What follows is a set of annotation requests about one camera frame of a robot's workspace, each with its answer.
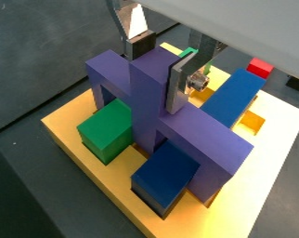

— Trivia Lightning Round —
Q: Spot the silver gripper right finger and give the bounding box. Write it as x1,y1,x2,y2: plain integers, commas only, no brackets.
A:
167,30,217,114

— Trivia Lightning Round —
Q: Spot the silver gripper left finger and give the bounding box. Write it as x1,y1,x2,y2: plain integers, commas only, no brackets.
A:
105,0,156,60

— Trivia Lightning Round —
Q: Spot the purple E-shaped block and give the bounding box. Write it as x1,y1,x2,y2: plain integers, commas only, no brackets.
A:
85,47,253,202

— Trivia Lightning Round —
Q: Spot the yellow slotted base board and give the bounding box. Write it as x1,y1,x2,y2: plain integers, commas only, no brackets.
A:
40,42,299,238

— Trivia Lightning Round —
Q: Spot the black angled fixture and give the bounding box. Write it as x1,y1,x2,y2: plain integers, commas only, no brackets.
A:
287,76,299,91

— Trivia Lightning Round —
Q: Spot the red stepped block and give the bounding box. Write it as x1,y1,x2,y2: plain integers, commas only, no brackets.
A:
247,58,273,79

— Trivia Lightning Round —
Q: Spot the green long bar block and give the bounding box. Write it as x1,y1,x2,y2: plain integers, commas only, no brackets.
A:
78,47,211,164

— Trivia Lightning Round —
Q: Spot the blue long bar block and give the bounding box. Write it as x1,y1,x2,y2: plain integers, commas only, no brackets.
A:
132,69,265,218

